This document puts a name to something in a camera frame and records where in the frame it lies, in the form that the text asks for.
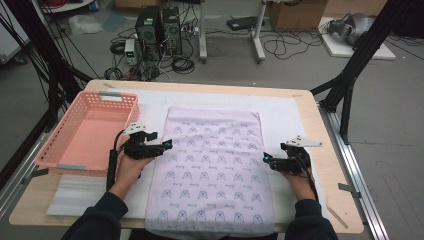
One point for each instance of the thin wooden stick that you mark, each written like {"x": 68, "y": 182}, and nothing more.
{"x": 336, "y": 216}

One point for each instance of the grey metal bracket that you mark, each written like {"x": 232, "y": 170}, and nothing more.
{"x": 36, "y": 174}
{"x": 348, "y": 189}

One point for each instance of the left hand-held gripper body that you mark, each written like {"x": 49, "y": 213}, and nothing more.
{"x": 141, "y": 150}

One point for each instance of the white desk frame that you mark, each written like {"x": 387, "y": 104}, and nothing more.
{"x": 202, "y": 33}

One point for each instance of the white cabinet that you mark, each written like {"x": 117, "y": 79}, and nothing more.
{"x": 10, "y": 36}

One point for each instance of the clear plastic bag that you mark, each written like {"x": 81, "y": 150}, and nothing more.
{"x": 85, "y": 25}

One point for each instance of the black flat box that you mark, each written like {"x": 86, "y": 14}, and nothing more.
{"x": 243, "y": 22}

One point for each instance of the grey rounded machine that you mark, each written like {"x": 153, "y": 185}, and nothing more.
{"x": 353, "y": 28}

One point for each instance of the white floor board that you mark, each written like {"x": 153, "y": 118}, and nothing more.
{"x": 340, "y": 50}

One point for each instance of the person's right hand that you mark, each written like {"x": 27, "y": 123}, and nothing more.
{"x": 300, "y": 185}

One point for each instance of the aluminium rail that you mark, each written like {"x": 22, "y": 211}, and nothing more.
{"x": 356, "y": 186}
{"x": 16, "y": 188}

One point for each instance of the teal sheet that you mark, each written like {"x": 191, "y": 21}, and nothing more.
{"x": 115, "y": 20}

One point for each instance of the white bench power supply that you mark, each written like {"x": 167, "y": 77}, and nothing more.
{"x": 130, "y": 50}

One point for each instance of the cardboard box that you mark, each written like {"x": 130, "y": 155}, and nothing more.
{"x": 296, "y": 16}
{"x": 353, "y": 6}
{"x": 136, "y": 3}

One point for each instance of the white grid foam mat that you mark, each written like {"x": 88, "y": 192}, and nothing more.
{"x": 286, "y": 113}

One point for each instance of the person's left hand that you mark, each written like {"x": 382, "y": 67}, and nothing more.
{"x": 130, "y": 175}

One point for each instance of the lilac patterned towel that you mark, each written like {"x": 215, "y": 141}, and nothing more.
{"x": 210, "y": 173}

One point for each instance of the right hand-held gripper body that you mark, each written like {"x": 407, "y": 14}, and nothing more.
{"x": 293, "y": 163}

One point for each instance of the black computer tower green label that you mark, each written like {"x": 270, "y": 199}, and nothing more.
{"x": 148, "y": 30}

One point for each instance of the pink plastic basket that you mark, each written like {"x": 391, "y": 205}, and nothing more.
{"x": 93, "y": 140}

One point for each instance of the white power strip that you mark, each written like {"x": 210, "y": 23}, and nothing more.
{"x": 190, "y": 30}

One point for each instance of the black metal frame stand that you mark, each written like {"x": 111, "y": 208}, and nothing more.
{"x": 43, "y": 50}
{"x": 366, "y": 43}

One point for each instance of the white round table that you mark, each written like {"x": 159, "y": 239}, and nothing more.
{"x": 66, "y": 6}

